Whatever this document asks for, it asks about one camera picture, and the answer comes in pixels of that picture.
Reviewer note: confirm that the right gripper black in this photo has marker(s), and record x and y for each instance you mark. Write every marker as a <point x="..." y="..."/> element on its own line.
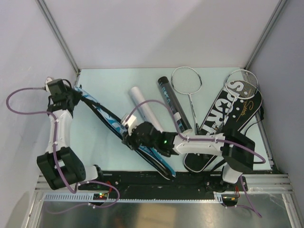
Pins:
<point x="128" y="139"/>

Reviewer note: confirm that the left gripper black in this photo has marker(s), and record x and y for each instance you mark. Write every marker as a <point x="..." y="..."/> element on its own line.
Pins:
<point x="78" y="95"/>

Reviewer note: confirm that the white shuttlecock tube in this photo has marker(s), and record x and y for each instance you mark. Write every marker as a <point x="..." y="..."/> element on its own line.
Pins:
<point x="145" y="110"/>

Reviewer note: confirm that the blue racket bag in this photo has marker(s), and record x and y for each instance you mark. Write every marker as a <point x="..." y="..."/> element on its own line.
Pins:
<point x="113" y="123"/>

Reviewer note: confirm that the black shuttlecock tube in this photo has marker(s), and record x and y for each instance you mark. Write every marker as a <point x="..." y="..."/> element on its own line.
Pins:
<point x="172" y="101"/>

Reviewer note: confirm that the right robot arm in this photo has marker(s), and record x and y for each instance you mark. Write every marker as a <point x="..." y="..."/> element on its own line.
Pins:
<point x="233" y="147"/>

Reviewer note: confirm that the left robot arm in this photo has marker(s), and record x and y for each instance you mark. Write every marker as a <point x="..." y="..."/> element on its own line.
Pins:
<point x="59" y="165"/>

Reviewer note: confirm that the black racket bag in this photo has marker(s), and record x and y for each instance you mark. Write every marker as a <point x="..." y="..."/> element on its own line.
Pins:
<point x="225" y="113"/>

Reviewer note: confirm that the white racket on black bag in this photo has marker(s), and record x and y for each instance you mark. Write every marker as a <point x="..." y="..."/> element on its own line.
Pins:
<point x="240" y="84"/>

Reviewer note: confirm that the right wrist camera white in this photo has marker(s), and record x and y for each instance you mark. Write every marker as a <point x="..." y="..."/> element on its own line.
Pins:
<point x="129" y="122"/>

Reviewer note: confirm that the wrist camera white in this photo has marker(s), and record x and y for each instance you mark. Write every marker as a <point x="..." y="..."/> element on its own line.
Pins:
<point x="47" y="81"/>
<point x="129" y="122"/>

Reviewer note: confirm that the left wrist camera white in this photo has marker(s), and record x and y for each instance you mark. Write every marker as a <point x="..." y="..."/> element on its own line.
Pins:
<point x="47" y="81"/>

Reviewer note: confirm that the white racket with black handle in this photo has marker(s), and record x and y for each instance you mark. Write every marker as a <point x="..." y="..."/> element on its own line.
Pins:
<point x="186" y="81"/>

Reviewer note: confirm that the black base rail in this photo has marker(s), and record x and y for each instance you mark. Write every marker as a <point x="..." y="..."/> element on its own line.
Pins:
<point x="185" y="185"/>

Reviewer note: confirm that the left aluminium frame post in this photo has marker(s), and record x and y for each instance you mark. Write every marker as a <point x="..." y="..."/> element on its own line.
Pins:
<point x="58" y="35"/>

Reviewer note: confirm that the aluminium frame post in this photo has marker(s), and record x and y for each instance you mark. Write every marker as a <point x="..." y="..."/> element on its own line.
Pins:
<point x="275" y="16"/>
<point x="58" y="35"/>

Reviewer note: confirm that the white cable duct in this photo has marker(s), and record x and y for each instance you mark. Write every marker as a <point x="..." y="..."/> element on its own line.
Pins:
<point x="100" y="198"/>

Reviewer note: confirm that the right aluminium frame post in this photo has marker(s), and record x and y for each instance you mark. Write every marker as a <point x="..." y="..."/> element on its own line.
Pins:
<point x="275" y="16"/>

